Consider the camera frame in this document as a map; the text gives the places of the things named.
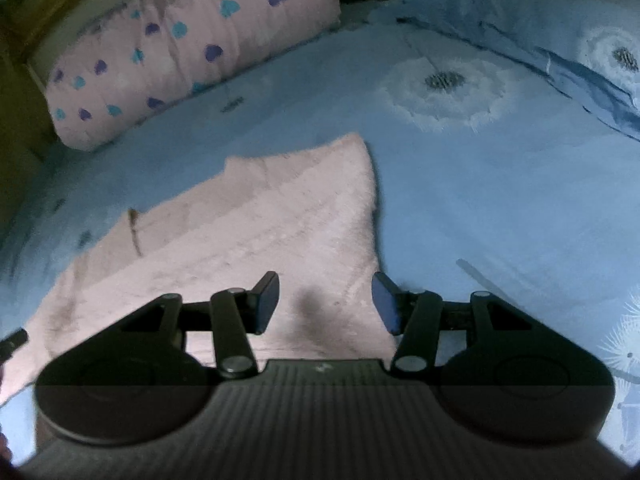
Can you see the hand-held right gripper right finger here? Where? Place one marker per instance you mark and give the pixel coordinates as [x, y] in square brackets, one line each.
[387, 305]

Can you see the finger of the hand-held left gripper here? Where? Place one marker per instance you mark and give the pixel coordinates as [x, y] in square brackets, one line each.
[14, 341]

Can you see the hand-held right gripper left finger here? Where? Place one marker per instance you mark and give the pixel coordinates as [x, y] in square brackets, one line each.
[266, 305]

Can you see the pink fleece cloth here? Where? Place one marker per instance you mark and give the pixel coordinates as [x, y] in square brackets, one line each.
[240, 240]

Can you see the blue dandelion print bed sheet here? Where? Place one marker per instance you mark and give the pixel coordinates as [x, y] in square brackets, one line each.
[500, 195]

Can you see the pink heart print pillow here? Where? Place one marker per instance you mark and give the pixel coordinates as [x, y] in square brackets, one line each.
[190, 45]

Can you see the blue dandelion print quilt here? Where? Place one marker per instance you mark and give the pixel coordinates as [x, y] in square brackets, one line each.
[545, 15]

